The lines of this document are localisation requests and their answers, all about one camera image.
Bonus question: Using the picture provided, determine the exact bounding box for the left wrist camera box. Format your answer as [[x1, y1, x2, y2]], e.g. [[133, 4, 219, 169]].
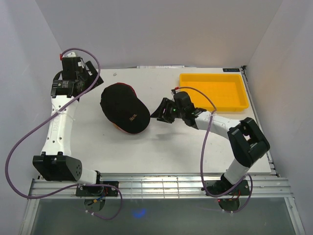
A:
[[62, 51, 78, 58]]

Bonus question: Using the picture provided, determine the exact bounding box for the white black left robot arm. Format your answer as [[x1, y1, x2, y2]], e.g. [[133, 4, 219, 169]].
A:
[[32, 52, 104, 196]]

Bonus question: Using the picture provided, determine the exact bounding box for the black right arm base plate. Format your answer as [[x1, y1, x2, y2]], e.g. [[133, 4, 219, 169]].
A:
[[202, 179, 250, 197]]

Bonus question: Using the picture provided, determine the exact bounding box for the red baseball cap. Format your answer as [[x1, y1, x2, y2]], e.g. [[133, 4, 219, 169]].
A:
[[105, 83, 136, 134]]

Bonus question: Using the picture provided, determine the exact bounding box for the black sport baseball cap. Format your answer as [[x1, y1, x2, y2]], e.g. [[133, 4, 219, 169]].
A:
[[100, 83, 150, 134]]

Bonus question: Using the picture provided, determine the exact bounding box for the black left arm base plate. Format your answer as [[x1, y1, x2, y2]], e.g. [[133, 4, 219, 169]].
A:
[[75, 186, 118, 197]]

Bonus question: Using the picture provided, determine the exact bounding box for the aluminium front rail frame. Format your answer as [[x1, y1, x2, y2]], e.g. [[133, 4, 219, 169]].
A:
[[20, 175, 308, 235]]

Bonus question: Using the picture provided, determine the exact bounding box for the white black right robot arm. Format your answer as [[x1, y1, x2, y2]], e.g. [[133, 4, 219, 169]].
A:
[[151, 91, 270, 195]]

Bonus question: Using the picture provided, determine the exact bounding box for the dark corner label sticker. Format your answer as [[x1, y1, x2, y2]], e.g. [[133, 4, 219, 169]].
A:
[[223, 68, 240, 72]]

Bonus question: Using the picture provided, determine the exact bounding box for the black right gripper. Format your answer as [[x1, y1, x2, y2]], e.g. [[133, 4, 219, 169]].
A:
[[151, 97, 185, 124]]

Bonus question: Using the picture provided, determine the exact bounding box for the yellow plastic bin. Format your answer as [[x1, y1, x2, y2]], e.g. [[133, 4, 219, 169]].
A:
[[179, 73, 249, 112]]

